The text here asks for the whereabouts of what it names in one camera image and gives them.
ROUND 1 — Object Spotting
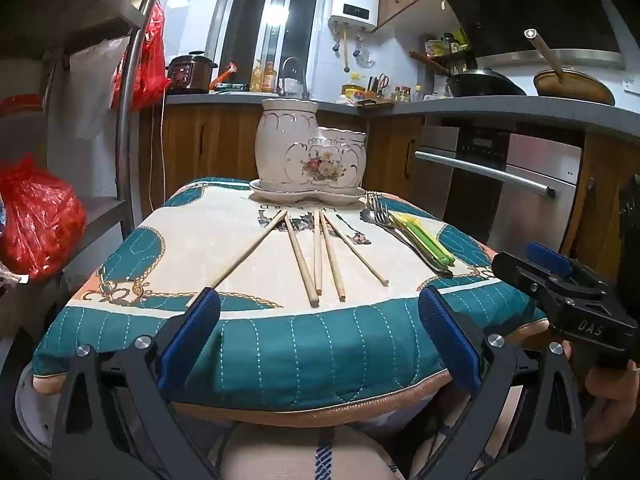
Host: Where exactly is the yellow-green handled utensil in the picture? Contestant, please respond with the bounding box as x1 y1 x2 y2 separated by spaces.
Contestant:
387 211 446 263

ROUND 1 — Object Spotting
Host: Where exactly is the white floral ceramic utensil holder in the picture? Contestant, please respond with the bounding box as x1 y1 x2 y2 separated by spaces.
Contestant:
255 98 369 192

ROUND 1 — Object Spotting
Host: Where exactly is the black range hood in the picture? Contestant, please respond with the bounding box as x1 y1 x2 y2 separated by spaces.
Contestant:
429 0 626 68

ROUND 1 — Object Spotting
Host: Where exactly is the metal shelf rack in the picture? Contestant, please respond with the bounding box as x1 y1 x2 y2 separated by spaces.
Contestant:
0 0 173 286

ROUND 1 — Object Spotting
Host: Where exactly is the red plastic bag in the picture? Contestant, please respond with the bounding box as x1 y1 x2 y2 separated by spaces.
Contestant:
0 155 87 281
0 94 47 117
112 0 171 111

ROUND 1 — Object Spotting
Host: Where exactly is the knife block with scissors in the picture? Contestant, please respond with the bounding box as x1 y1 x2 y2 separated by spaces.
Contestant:
366 74 391 99

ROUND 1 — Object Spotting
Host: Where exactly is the orange packet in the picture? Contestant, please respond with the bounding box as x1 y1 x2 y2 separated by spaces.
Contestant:
209 62 238 90

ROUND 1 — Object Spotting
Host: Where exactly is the stainless steel oven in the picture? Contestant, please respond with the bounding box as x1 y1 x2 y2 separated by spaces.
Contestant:
414 125 585 261

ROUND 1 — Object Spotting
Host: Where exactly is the wooden chopstick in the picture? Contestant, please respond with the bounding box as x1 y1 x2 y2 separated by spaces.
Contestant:
206 210 290 290
320 211 347 303
284 216 319 307
314 209 323 296
325 212 390 287

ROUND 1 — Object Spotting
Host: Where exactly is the pan with wooden handle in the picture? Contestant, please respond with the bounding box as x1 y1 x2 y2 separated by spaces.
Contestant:
524 27 616 106

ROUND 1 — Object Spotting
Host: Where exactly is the person's right hand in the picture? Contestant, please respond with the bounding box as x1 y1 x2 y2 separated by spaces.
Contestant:
562 342 640 411

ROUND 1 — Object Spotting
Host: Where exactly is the grey kitchen countertop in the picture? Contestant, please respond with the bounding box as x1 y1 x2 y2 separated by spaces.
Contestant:
162 91 640 133

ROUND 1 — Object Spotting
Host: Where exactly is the green handled utensil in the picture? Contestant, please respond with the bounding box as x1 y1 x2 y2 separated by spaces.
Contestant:
395 215 457 267

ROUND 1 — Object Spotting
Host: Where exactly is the yellow container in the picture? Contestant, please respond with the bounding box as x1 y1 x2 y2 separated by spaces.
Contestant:
341 82 368 106

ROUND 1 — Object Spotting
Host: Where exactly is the kitchen window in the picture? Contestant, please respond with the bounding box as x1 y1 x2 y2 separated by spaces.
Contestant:
212 0 331 93

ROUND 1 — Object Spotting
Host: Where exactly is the kitchen faucet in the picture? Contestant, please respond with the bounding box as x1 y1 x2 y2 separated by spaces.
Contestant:
277 56 312 98

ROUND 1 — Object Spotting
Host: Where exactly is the silver fork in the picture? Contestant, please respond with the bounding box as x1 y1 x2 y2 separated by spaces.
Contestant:
375 197 453 276

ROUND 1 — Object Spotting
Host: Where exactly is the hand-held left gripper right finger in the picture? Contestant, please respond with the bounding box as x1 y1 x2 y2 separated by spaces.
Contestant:
410 286 586 480

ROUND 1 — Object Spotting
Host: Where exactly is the wooden base cabinet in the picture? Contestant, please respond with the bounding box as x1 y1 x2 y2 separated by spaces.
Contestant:
560 132 640 271
140 105 423 221

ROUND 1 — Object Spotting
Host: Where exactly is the spice rack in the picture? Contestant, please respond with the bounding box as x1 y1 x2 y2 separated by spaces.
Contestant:
424 27 478 73

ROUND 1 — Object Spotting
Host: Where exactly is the dark red pressure cooker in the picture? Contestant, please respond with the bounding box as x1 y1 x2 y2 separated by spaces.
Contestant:
165 51 219 95

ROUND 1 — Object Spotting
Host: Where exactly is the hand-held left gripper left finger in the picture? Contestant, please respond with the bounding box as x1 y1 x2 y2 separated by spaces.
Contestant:
50 287 223 480

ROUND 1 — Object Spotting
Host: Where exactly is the power cord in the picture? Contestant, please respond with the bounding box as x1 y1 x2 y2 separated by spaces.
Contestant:
148 100 168 211

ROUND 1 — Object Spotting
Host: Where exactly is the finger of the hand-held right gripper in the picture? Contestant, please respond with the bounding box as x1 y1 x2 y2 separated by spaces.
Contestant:
527 242 575 277
492 251 571 306

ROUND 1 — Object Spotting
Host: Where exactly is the beige plaid cloth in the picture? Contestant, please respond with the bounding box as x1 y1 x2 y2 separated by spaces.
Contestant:
207 422 406 480

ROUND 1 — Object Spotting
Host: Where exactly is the black wok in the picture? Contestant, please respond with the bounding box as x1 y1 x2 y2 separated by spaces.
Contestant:
409 50 528 98

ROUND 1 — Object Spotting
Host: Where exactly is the white ceramic drip tray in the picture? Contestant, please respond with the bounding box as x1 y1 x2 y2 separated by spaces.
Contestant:
249 179 367 208

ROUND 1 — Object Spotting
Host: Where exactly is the printed quilted table cover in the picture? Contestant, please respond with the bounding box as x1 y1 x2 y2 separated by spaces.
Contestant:
32 176 551 428

